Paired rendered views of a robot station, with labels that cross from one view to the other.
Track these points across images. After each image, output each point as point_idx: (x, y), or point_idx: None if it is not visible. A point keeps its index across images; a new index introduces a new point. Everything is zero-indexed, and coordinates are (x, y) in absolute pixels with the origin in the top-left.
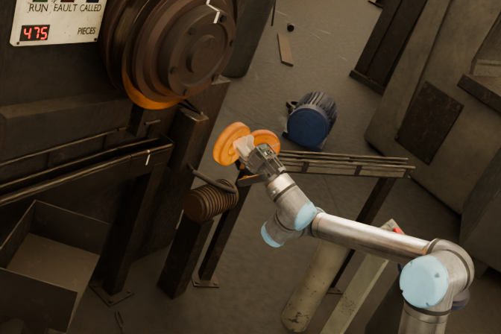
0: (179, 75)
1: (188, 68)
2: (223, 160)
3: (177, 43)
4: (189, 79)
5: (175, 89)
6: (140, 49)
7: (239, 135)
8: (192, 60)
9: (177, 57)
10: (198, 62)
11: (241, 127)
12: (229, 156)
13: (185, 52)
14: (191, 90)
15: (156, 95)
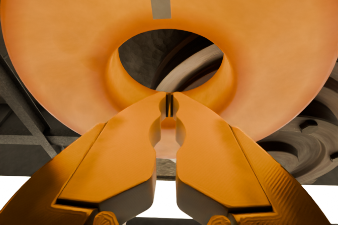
0: (314, 140)
1: (295, 150)
2: None
3: (320, 176)
4: (286, 133)
5: (336, 132)
6: None
7: (170, 138)
8: (295, 165)
9: (323, 165)
10: (280, 162)
11: (173, 158)
12: (212, 19)
13: (299, 162)
14: (288, 124)
15: (331, 74)
